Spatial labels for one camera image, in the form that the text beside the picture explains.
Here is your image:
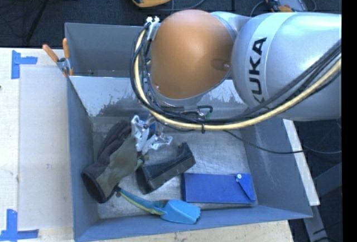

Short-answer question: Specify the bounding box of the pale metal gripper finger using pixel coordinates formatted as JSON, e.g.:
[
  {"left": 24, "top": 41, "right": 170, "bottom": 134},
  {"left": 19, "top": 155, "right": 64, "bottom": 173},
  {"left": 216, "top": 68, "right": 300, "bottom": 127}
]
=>
[
  {"left": 141, "top": 134, "right": 173, "bottom": 156},
  {"left": 131, "top": 115, "right": 149, "bottom": 153}
]

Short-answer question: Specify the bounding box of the grey metal bin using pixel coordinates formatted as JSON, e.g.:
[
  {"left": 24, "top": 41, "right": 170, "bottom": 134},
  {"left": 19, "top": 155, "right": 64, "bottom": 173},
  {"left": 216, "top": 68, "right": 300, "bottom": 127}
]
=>
[{"left": 64, "top": 22, "right": 314, "bottom": 242}]

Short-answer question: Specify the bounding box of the brown and olive glove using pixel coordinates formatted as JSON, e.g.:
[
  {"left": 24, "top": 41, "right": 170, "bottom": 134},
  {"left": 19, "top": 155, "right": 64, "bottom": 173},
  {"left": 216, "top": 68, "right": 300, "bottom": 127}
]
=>
[{"left": 80, "top": 119, "right": 145, "bottom": 204}]

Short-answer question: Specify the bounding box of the black wedge-shaped block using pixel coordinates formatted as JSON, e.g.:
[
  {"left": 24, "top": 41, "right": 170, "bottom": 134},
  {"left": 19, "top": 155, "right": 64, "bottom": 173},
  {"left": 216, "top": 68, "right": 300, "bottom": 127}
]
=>
[{"left": 135, "top": 142, "right": 197, "bottom": 195}]

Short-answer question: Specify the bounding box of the blue flat box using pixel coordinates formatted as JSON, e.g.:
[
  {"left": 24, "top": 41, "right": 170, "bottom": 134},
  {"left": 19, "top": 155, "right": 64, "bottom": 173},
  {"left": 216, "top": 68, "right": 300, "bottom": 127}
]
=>
[{"left": 180, "top": 172, "right": 257, "bottom": 205}]

